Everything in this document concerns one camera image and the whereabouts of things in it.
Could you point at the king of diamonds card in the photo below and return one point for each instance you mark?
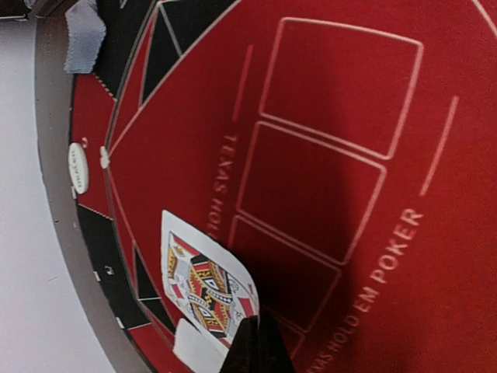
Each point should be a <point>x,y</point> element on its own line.
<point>206,282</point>

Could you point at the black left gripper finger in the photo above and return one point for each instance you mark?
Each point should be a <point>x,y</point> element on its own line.
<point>258,347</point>

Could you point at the grey playing card deck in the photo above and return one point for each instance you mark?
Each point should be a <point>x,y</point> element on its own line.
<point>86,33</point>

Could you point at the clear dealer button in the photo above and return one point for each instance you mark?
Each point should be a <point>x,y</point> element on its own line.
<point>78,168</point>

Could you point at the round red black poker mat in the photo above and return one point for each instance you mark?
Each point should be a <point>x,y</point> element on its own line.
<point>343,151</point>

